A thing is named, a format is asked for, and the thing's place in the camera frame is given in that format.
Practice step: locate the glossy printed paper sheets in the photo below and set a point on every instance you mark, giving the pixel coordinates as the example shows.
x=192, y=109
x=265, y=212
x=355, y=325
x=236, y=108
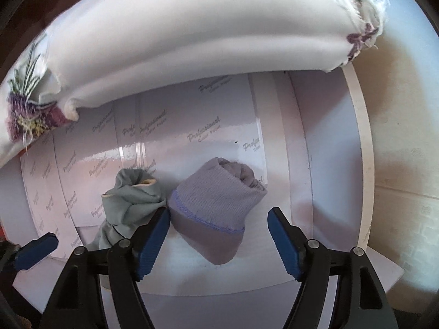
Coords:
x=192, y=123

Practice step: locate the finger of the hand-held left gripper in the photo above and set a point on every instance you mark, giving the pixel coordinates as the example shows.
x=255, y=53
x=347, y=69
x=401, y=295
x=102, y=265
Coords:
x=34, y=250

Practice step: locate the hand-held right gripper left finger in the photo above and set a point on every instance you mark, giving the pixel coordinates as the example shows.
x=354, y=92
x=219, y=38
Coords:
x=152, y=243

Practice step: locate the white embroidered cloth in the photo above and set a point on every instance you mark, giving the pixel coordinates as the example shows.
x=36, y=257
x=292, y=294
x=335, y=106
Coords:
x=188, y=31

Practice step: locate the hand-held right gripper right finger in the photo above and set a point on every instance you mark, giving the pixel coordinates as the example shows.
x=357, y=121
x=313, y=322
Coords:
x=284, y=243

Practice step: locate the grey cloth bundle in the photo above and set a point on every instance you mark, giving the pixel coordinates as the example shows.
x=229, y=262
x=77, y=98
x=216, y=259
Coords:
x=130, y=202

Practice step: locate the lilac white drawer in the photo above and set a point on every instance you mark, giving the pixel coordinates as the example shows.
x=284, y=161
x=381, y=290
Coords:
x=219, y=281

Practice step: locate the lilac sock roll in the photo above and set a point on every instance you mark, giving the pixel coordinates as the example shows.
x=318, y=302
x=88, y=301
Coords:
x=212, y=205

